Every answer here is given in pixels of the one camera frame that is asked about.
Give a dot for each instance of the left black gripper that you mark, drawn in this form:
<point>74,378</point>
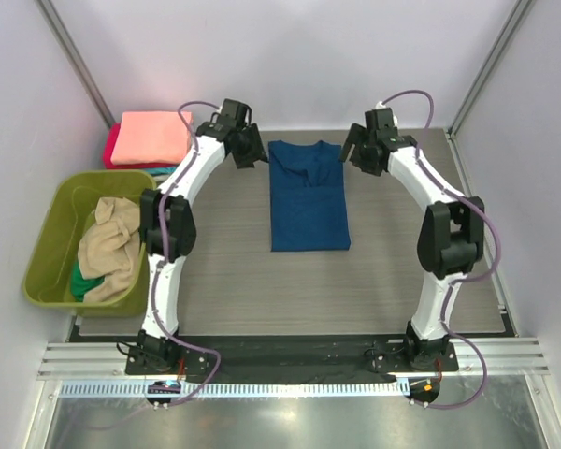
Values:
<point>251,147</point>

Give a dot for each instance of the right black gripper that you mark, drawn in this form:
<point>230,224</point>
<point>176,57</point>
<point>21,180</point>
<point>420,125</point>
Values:
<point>360,152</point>

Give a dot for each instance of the blue mickey t shirt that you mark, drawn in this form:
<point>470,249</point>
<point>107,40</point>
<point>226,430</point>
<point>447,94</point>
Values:
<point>308,211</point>

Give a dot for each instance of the olive green plastic bin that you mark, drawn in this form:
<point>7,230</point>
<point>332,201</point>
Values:
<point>46,282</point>

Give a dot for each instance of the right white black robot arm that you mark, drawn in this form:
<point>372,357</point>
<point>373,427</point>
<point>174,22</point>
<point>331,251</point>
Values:
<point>451,238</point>

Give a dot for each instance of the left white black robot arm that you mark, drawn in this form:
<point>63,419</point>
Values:
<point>168,230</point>

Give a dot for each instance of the folded teal t shirt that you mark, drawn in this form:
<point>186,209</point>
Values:
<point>161,171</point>

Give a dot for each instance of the folded salmon pink t shirt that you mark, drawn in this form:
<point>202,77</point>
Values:
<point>152,137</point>

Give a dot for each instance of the folded magenta t shirt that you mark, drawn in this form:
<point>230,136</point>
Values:
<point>109,147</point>

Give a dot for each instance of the beige t shirt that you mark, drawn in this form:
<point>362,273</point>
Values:
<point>110,248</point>

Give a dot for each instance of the green t shirt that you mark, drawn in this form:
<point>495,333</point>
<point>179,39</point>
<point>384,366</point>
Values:
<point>80,286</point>

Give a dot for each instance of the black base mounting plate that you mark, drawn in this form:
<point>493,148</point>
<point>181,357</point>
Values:
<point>260,354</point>

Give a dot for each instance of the right aluminium frame post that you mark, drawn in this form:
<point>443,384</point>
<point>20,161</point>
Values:
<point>511,26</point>

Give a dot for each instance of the aluminium frame post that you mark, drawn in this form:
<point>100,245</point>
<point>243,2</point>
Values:
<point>511,26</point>
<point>72,54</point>

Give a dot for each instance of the white slotted cable duct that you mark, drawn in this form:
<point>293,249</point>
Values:
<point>160,390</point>

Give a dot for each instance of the left aluminium frame post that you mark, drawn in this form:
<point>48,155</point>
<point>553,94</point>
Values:
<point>72,54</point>

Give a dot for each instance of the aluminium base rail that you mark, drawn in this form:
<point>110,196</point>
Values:
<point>97,360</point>

